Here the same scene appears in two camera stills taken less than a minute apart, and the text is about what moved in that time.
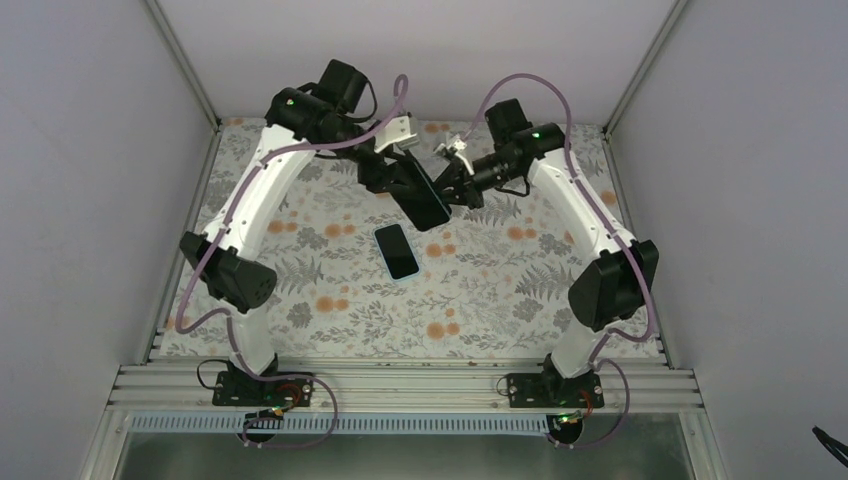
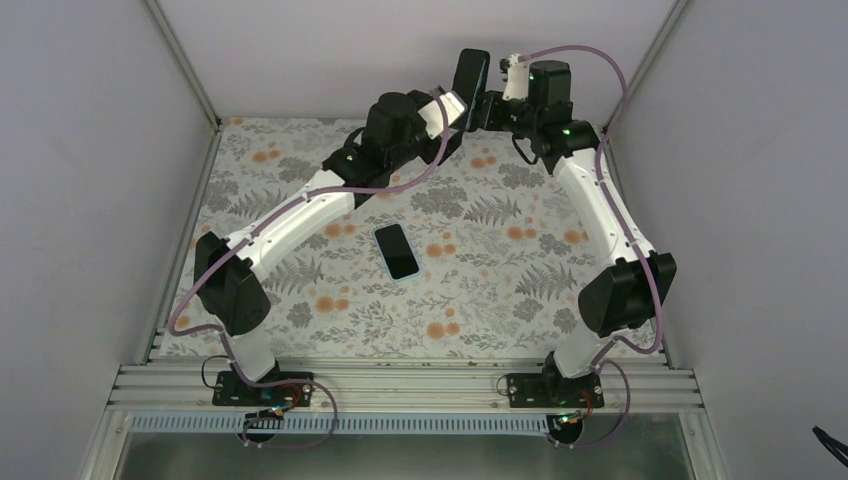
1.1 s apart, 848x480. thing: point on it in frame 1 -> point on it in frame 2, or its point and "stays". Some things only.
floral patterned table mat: x=493 y=282 stays
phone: x=416 y=196 -> x=471 y=78
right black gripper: x=465 y=192 -> x=487 y=118
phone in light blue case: x=396 y=252 stays
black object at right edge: x=836 y=448 stays
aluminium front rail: x=406 y=388 stays
